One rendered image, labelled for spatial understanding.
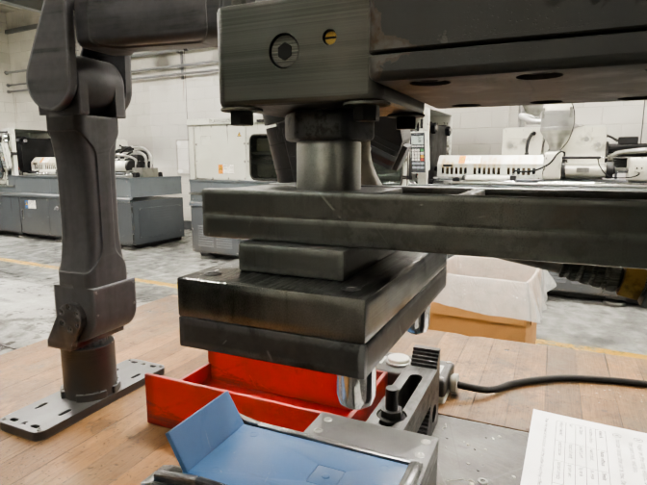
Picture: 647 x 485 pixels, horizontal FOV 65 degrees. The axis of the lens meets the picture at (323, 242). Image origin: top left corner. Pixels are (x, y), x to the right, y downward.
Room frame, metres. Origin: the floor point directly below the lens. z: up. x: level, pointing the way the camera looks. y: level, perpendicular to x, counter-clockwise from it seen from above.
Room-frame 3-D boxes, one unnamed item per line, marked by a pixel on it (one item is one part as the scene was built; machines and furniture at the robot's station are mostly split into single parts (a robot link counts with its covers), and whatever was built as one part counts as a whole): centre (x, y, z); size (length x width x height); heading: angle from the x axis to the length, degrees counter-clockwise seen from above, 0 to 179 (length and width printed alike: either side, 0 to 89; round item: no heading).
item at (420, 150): (4.80, -0.91, 1.27); 0.23 x 0.18 x 0.38; 152
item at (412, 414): (0.46, -0.08, 0.95); 0.15 x 0.03 x 0.10; 156
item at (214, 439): (0.32, 0.02, 1.00); 0.15 x 0.07 x 0.03; 66
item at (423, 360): (0.52, -0.11, 0.95); 0.06 x 0.03 x 0.09; 156
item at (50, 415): (0.60, 0.30, 0.94); 0.20 x 0.07 x 0.08; 156
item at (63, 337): (0.60, 0.29, 1.00); 0.09 x 0.06 x 0.06; 158
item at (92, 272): (0.60, 0.28, 1.15); 0.07 x 0.06 x 0.33; 158
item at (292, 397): (0.54, 0.06, 0.93); 0.25 x 0.12 x 0.06; 66
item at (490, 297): (2.61, -0.89, 0.40); 0.69 x 0.60 x 0.50; 151
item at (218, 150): (5.91, 0.12, 1.24); 2.95 x 0.98 x 0.90; 62
